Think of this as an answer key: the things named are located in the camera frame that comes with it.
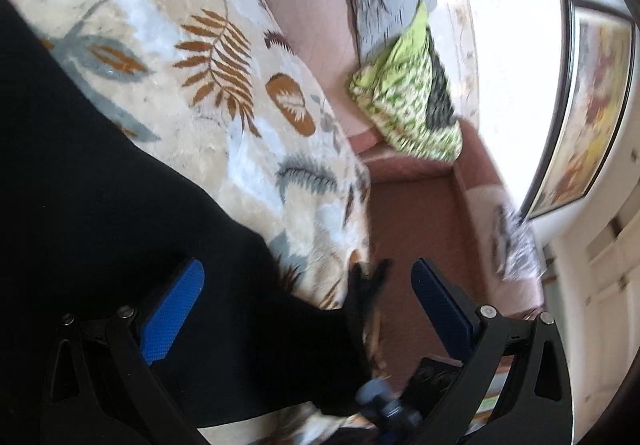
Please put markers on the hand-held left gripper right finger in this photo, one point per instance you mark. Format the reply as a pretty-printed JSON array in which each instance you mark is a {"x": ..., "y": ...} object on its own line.
[{"x": 440, "y": 300}]

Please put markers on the black pants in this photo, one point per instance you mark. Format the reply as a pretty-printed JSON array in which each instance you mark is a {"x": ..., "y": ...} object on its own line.
[{"x": 100, "y": 200}]

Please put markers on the dark crumpled cloth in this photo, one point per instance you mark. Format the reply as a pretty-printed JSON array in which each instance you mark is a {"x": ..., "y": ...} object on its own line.
[{"x": 440, "y": 95}]

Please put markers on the green patterned folded blanket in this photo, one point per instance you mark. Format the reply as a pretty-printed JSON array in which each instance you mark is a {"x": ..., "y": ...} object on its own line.
[{"x": 400, "y": 100}]

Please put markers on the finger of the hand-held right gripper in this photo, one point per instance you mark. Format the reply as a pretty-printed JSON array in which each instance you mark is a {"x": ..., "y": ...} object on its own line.
[{"x": 367, "y": 285}]

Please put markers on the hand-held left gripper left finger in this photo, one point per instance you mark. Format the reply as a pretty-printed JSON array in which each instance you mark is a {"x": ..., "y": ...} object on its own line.
[{"x": 175, "y": 310}]

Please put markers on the leaf print blanket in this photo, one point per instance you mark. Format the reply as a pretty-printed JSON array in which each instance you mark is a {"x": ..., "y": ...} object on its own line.
[{"x": 200, "y": 125}]

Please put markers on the large framed picture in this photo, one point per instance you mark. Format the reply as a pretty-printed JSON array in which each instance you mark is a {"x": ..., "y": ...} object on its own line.
[{"x": 590, "y": 115}]

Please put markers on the white door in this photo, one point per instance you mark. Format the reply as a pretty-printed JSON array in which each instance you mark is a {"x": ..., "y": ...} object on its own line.
[{"x": 610, "y": 315}]

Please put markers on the pink sofa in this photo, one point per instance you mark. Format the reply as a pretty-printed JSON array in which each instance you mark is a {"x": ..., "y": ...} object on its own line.
[{"x": 415, "y": 225}]

